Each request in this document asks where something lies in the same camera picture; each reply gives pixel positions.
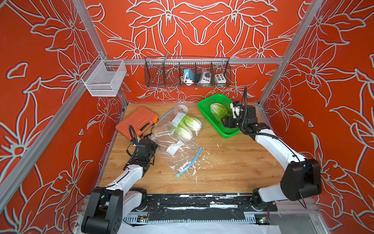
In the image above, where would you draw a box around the clear acrylic wall bin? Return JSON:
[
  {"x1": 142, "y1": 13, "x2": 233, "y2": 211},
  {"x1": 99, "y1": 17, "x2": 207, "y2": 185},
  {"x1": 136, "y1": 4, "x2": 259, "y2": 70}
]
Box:
[{"x1": 80, "y1": 56, "x2": 127, "y2": 97}]

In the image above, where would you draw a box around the blue white device in basket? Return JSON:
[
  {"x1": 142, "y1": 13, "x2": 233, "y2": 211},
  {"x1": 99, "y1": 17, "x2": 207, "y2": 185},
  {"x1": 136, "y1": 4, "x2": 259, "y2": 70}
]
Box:
[{"x1": 180, "y1": 69, "x2": 195, "y2": 86}]

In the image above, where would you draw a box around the chinese cabbage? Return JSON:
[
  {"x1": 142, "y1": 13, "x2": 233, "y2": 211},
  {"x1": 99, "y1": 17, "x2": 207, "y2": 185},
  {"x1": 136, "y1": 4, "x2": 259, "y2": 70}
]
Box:
[{"x1": 210, "y1": 103, "x2": 232, "y2": 122}]

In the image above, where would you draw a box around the black wire wall basket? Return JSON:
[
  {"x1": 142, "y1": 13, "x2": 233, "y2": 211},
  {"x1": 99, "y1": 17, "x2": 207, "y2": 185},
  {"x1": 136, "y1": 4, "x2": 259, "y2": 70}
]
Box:
[{"x1": 144, "y1": 56, "x2": 232, "y2": 88}]

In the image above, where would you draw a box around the clear zip-top bag blue seal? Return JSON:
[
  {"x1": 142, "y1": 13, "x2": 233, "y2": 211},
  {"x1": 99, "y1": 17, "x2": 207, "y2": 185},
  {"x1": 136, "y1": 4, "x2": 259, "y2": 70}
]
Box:
[{"x1": 151, "y1": 122, "x2": 203, "y2": 178}]

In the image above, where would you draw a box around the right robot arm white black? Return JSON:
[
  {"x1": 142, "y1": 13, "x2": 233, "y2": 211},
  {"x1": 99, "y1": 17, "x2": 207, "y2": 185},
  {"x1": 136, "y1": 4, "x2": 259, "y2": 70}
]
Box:
[{"x1": 221, "y1": 95, "x2": 322, "y2": 211}]

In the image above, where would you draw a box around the orange plastic tool case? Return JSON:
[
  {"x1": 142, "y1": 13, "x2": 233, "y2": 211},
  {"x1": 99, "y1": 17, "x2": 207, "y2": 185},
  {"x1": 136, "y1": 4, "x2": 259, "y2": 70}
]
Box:
[{"x1": 116, "y1": 106, "x2": 159, "y2": 140}]

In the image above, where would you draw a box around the white tape roll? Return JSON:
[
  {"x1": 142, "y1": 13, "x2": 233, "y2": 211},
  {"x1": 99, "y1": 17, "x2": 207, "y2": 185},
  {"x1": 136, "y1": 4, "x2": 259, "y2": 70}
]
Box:
[{"x1": 173, "y1": 104, "x2": 189, "y2": 114}]

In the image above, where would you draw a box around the white round dial device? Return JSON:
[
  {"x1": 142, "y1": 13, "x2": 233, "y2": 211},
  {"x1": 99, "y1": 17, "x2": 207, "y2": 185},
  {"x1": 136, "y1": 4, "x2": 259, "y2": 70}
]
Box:
[{"x1": 197, "y1": 70, "x2": 211, "y2": 85}]

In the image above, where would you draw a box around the green plastic basket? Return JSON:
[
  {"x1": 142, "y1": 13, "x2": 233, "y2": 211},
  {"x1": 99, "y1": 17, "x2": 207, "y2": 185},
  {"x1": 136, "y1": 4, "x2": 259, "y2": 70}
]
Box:
[{"x1": 198, "y1": 94, "x2": 245, "y2": 139}]

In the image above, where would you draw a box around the white button box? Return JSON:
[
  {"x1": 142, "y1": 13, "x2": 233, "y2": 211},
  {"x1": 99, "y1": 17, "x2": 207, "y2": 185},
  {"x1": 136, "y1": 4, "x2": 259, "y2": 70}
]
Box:
[{"x1": 214, "y1": 73, "x2": 227, "y2": 87}]

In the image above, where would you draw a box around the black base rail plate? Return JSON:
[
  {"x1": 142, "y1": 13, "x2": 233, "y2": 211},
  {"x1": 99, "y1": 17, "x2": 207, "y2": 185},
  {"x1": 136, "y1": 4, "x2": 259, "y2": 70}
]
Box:
[{"x1": 143, "y1": 193, "x2": 278, "y2": 224}]

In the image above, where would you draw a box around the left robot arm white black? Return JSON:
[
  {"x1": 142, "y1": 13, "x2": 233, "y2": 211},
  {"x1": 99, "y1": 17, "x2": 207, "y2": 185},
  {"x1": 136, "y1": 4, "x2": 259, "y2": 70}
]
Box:
[{"x1": 81, "y1": 125, "x2": 158, "y2": 234}]

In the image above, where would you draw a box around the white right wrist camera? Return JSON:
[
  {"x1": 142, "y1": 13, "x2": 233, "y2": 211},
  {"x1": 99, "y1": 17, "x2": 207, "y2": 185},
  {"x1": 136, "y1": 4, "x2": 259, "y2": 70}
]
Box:
[{"x1": 230, "y1": 101, "x2": 242, "y2": 119}]

